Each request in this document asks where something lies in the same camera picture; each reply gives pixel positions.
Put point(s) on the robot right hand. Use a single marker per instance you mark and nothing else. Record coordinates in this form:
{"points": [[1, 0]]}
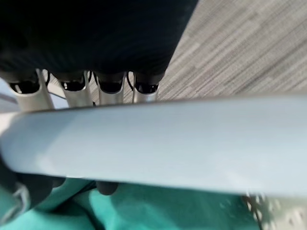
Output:
{"points": [[91, 36]]}

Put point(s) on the white plastic laundry basket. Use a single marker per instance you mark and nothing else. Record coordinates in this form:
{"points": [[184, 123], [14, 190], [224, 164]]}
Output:
{"points": [[153, 143]]}

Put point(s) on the teal green laundry cloth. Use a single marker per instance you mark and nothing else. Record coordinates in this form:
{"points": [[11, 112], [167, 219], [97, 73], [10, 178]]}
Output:
{"points": [[134, 208]]}

